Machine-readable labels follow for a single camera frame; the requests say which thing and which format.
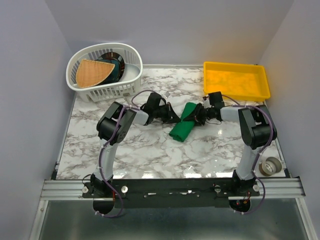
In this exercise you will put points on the aluminium frame rail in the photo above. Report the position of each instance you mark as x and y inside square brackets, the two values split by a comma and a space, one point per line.
[71, 190]

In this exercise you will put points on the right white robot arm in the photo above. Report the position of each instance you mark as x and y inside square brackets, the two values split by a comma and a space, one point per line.
[256, 127]

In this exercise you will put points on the white plastic laundry basket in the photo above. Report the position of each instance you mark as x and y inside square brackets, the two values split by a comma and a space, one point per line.
[128, 84]

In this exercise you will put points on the tape roll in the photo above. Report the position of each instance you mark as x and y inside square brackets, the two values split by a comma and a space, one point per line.
[270, 166]

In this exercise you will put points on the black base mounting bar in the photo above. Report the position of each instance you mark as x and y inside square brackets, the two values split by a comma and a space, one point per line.
[170, 192]

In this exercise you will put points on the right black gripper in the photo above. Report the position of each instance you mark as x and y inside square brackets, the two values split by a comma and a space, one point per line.
[195, 116]

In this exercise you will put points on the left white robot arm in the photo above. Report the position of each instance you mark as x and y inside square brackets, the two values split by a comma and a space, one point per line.
[113, 127]

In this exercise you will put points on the yellow plastic tray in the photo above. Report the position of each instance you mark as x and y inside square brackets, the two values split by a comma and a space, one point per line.
[245, 82]

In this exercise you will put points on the orange woven fan mat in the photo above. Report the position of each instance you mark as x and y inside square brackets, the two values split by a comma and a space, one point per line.
[90, 73]

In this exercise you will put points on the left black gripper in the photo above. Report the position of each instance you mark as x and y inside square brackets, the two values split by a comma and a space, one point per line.
[171, 117]

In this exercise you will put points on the dark teal round plate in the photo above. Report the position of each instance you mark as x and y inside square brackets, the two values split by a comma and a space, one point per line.
[119, 66]

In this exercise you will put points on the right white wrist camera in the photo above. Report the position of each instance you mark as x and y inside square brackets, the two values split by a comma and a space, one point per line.
[206, 102]

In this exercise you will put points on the green t shirt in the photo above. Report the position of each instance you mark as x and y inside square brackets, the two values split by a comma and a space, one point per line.
[182, 129]

